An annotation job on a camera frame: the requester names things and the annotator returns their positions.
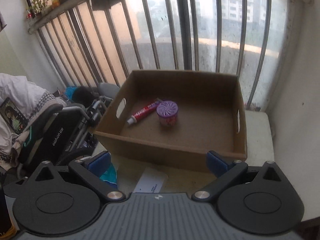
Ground white bedding pile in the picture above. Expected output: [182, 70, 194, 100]
[1, 73, 66, 170]

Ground blue wet wipes pack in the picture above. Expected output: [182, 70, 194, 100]
[100, 163, 118, 189]

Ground brown cardboard box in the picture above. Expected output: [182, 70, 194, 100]
[94, 70, 247, 172]

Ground metal window railing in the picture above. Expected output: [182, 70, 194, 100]
[27, 0, 313, 111]

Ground white small carton box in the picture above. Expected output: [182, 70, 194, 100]
[133, 167, 168, 193]

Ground red toothpaste tube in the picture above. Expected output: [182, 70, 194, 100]
[127, 99, 161, 125]

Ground purple air freshener jar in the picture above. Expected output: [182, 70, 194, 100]
[156, 101, 178, 126]

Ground small potted plant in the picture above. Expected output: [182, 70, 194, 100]
[29, 0, 49, 17]

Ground framed photo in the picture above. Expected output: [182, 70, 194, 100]
[1, 97, 28, 134]

